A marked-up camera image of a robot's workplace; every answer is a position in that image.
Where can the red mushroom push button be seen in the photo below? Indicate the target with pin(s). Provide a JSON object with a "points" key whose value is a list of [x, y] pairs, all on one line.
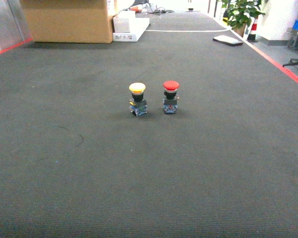
{"points": [[171, 98]]}

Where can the green potted plant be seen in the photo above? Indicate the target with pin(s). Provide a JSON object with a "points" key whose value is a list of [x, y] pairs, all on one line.
{"points": [[239, 14]]}

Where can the small white box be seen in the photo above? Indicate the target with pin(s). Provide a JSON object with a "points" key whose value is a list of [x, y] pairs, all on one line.
{"points": [[125, 22]]}

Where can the large cardboard box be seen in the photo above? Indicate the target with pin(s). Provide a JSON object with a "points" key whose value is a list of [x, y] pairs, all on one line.
{"points": [[70, 21]]}

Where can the white flat box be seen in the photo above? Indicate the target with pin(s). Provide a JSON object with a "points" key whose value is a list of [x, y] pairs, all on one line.
{"points": [[141, 24]]}

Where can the red white traffic cone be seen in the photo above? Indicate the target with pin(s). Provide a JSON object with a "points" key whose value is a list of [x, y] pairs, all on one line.
{"points": [[252, 33]]}

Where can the dark flat tablet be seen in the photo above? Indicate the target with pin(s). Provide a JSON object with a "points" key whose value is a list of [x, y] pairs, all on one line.
{"points": [[227, 40]]}

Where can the yellow mushroom push button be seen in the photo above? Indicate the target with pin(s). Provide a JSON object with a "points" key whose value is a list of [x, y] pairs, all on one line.
{"points": [[138, 105]]}

